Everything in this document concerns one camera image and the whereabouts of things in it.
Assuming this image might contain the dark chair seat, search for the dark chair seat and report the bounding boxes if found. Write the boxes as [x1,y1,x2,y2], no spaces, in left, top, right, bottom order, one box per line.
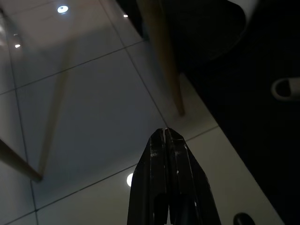
[164,0,248,68]

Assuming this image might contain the white slipper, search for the white slipper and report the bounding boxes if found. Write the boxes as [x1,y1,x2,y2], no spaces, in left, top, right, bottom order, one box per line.
[271,76,300,102]

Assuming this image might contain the black floor mat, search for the black floor mat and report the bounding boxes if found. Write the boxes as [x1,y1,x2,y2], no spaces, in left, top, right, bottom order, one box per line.
[116,0,300,225]

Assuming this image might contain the wooden furniture leg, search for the wooden furniture leg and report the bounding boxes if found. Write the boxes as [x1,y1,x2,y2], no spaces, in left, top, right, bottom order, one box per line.
[0,138,44,182]
[138,0,186,117]

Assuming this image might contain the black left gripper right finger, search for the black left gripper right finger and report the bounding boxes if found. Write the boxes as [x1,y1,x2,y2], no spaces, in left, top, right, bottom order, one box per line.
[165,127,222,225]

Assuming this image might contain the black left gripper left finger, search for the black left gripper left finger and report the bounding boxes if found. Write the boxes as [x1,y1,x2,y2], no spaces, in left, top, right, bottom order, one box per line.
[127,128,169,225]

